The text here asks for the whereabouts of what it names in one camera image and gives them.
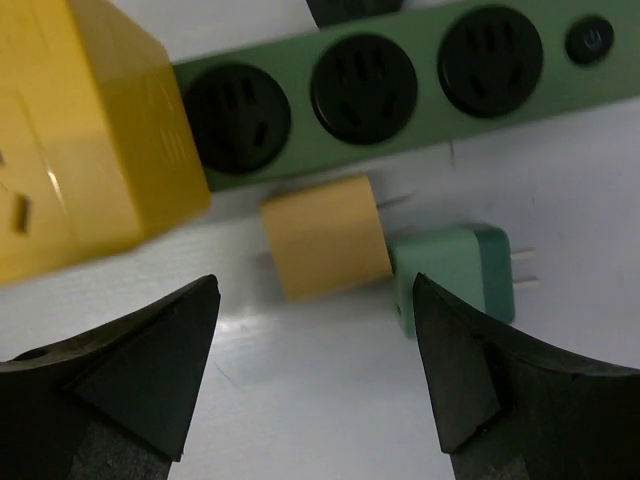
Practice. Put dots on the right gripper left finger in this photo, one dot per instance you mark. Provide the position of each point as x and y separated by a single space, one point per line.
115 402

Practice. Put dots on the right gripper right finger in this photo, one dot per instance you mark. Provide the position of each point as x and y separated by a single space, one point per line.
509 406

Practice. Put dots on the green power strip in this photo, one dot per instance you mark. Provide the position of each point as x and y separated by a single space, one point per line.
369 88

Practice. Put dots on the mint green plug adapter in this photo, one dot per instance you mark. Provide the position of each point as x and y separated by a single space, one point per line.
472 261

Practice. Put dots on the orange small plug adapter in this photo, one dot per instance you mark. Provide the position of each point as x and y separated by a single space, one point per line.
328 237

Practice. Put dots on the yellow cube socket adapter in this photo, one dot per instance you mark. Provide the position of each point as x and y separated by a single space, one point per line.
97 156

